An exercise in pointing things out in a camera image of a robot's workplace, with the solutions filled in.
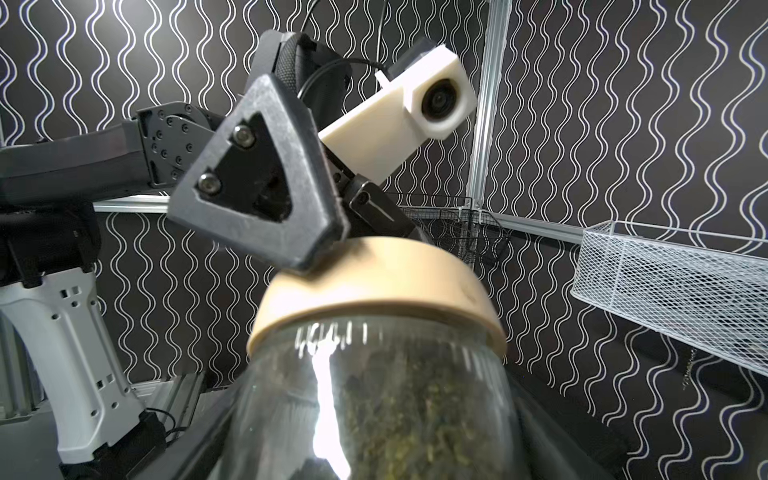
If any tan jar lid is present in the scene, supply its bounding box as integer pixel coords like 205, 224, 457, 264
246, 237, 507, 357

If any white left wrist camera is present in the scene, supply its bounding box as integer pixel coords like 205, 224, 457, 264
319, 45, 477, 184

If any black wire basket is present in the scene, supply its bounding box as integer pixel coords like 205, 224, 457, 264
392, 193, 511, 269

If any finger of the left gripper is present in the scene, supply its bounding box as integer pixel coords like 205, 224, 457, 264
344, 175, 429, 243

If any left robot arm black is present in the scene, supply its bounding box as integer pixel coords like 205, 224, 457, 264
1, 30, 424, 479

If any white wire mesh basket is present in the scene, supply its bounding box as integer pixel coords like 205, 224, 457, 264
571, 220, 767, 374

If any glass jar with tea leaves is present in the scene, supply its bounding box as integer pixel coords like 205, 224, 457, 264
220, 315, 531, 479

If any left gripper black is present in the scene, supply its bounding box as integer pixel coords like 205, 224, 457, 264
136, 74, 349, 272

